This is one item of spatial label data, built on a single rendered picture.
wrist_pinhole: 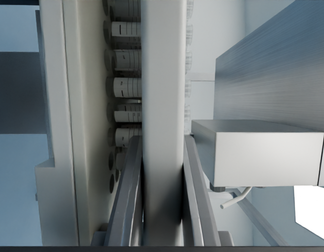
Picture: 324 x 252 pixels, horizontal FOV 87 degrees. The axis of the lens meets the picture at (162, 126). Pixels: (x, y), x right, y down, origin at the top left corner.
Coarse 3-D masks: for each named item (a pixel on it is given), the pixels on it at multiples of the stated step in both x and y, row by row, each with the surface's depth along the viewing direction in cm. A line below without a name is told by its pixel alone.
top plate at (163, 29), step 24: (144, 0) 7; (168, 0) 7; (144, 24) 7; (168, 24) 7; (144, 48) 7; (168, 48) 7; (144, 72) 8; (168, 72) 8; (144, 96) 8; (168, 96) 8; (144, 120) 8; (168, 120) 8; (144, 144) 8; (168, 144) 8; (144, 168) 8; (168, 168) 8; (144, 192) 8; (168, 192) 8; (144, 216) 9; (168, 216) 8; (144, 240) 9; (168, 240) 9
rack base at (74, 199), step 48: (48, 0) 7; (96, 0) 9; (48, 48) 7; (96, 48) 9; (48, 96) 9; (96, 96) 9; (96, 144) 9; (48, 192) 8; (96, 192) 9; (48, 240) 8
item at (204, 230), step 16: (192, 144) 9; (192, 160) 8; (192, 176) 8; (192, 192) 7; (192, 208) 6; (208, 208) 6; (192, 224) 6; (208, 224) 6; (192, 240) 6; (208, 240) 6; (224, 240) 6
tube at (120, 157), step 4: (112, 152) 12; (116, 152) 12; (120, 152) 12; (124, 152) 12; (112, 156) 12; (116, 156) 12; (120, 156) 12; (124, 156) 12; (108, 160) 12; (112, 160) 12; (116, 160) 12; (120, 160) 12; (108, 164) 12; (112, 164) 12; (116, 164) 12; (120, 164) 12; (112, 168) 12; (116, 168) 12; (120, 168) 12
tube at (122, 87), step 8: (112, 80) 11; (120, 80) 11; (128, 80) 11; (136, 80) 11; (112, 88) 11; (120, 88) 11; (128, 88) 11; (136, 88) 11; (184, 88) 11; (112, 96) 12; (120, 96) 12; (128, 96) 12; (136, 96) 12; (184, 96) 12
